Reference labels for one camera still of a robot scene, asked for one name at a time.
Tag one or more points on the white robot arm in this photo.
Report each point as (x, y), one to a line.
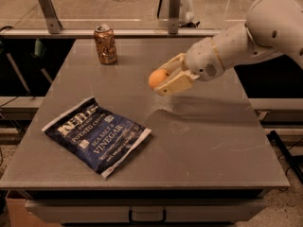
(272, 27)

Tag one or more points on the blue potato chip bag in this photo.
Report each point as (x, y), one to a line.
(100, 138)

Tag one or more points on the grey table drawer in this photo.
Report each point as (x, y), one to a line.
(116, 211)

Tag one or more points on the orange fruit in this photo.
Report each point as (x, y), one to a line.
(157, 76)

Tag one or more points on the left metal bracket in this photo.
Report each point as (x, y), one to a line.
(53, 24)

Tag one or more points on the metal bracket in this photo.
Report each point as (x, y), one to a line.
(173, 20)
(53, 24)

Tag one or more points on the middle metal bracket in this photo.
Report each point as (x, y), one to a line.
(173, 20)

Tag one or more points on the brown soda can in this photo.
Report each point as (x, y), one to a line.
(105, 44)

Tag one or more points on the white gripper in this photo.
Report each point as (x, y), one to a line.
(202, 60)

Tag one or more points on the black drawer handle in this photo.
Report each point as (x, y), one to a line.
(147, 216)

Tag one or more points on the cardboard box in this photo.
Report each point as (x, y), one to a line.
(19, 216)

